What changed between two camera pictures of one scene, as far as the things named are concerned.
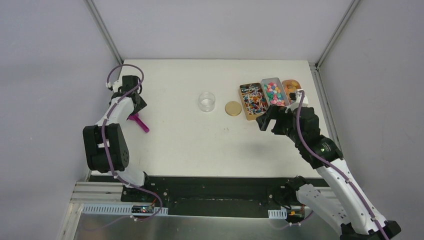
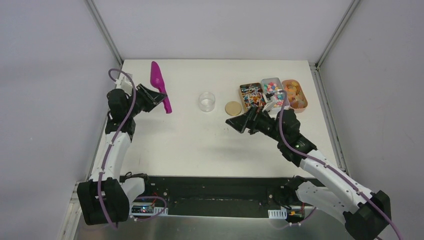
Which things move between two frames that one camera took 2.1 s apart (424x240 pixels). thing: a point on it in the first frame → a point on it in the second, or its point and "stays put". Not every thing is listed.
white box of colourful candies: x=275 y=92 stays put
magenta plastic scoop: x=134 y=117 → x=157 y=79
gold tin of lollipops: x=253 y=99 stays put
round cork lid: x=233 y=108 stays put
